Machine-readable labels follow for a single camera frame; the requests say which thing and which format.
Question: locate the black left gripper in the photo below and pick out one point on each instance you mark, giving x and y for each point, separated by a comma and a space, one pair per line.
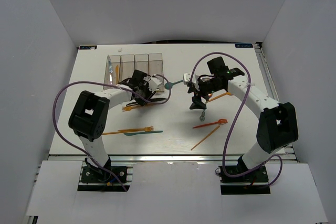
149, 95

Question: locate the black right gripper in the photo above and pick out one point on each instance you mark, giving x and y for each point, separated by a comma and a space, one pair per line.
197, 103

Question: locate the black knife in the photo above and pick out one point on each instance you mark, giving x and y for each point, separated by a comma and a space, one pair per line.
151, 100

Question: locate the orange fork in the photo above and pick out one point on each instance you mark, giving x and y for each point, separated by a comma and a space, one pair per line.
146, 129
129, 108

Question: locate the teal plastic spoon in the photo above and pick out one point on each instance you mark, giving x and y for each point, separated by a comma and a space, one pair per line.
169, 85

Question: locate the orange plastic knife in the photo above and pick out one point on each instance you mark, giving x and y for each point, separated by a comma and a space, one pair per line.
117, 73

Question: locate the teal plastic knife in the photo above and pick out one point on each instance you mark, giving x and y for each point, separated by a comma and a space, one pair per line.
143, 132

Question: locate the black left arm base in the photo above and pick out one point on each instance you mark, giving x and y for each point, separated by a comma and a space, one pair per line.
95, 180

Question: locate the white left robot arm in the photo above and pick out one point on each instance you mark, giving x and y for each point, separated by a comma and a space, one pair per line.
88, 118

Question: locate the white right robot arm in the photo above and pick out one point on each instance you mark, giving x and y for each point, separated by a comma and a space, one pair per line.
238, 82

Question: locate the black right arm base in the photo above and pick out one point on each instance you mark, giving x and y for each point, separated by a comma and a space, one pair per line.
254, 183

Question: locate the red-orange plastic fork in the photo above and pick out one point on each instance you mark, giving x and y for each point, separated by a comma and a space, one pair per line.
219, 122

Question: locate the orange plastic spoon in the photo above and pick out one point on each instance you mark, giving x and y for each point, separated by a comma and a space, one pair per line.
219, 96

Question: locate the black XDOF label left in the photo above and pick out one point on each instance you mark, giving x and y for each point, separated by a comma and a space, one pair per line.
88, 47

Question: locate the black xdof label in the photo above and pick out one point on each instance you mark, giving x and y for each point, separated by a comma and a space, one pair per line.
243, 45
88, 47

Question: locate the black XDOF label right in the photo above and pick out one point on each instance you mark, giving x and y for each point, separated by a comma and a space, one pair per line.
243, 45

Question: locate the white front panel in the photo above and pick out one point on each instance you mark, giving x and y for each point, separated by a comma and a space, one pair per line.
173, 193

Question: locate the gold spoon ornate handle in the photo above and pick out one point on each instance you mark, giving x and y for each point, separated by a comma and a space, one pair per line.
202, 116

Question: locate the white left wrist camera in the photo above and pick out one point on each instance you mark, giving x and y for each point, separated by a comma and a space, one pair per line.
154, 84

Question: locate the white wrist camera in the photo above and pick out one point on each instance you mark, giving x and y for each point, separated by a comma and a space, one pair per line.
188, 79
154, 84

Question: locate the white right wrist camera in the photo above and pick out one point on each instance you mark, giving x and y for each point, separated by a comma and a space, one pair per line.
188, 79

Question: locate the aluminium frame rail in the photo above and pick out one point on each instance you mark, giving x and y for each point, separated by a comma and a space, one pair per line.
277, 126

